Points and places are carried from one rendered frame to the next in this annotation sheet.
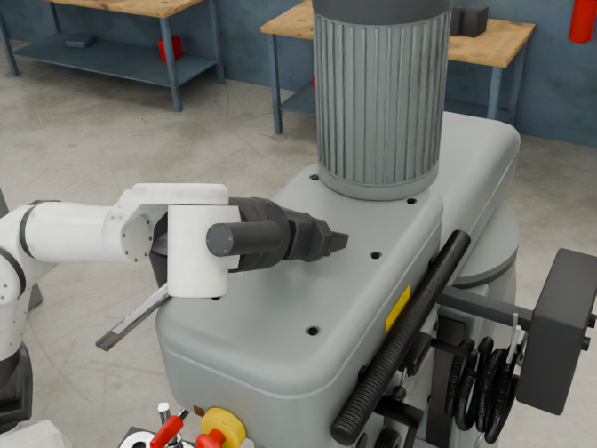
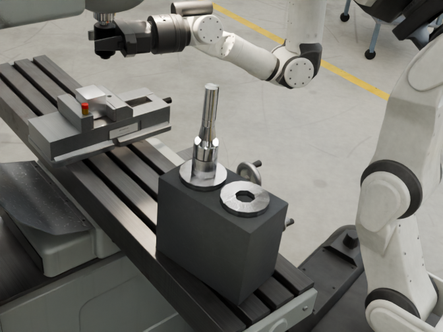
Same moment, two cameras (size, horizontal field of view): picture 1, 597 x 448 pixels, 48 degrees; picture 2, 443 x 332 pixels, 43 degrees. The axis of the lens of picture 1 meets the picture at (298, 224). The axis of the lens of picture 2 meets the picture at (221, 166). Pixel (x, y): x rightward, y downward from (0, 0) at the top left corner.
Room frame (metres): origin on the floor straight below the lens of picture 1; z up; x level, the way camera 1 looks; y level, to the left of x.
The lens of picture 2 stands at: (1.81, 0.57, 1.76)
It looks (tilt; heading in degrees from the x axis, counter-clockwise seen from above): 35 degrees down; 195
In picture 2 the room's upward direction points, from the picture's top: 7 degrees clockwise
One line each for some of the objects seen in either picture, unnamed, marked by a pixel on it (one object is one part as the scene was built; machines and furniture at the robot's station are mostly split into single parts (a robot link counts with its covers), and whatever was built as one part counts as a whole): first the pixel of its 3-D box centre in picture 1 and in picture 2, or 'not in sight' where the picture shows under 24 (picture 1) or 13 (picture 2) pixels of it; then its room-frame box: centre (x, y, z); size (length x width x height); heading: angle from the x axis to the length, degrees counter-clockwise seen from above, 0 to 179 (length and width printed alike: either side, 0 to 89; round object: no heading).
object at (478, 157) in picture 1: (423, 209); not in sight; (1.17, -0.27, 1.66); 0.80 x 0.23 x 0.20; 149
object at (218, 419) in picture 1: (223, 429); not in sight; (0.55, 0.11, 1.76); 0.06 x 0.02 x 0.06; 59
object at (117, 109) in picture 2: not in sight; (111, 102); (0.66, -0.04, 1.02); 0.12 x 0.06 x 0.04; 58
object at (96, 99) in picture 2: not in sight; (91, 102); (0.71, -0.07, 1.03); 0.06 x 0.05 x 0.06; 58
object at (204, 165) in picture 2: not in sight; (204, 159); (0.98, 0.32, 1.16); 0.05 x 0.05 x 0.06
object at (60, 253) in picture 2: not in sight; (108, 194); (0.75, -0.01, 0.79); 0.50 x 0.35 x 0.12; 149
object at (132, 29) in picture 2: not in sight; (144, 37); (0.69, 0.06, 1.23); 0.13 x 0.12 x 0.10; 44
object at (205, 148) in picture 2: (171, 440); (206, 143); (0.98, 0.32, 1.19); 0.05 x 0.05 x 0.01
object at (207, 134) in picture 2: (167, 422); (209, 114); (0.98, 0.32, 1.25); 0.03 x 0.03 x 0.11
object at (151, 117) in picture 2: not in sight; (101, 116); (0.68, -0.06, 0.98); 0.35 x 0.15 x 0.11; 148
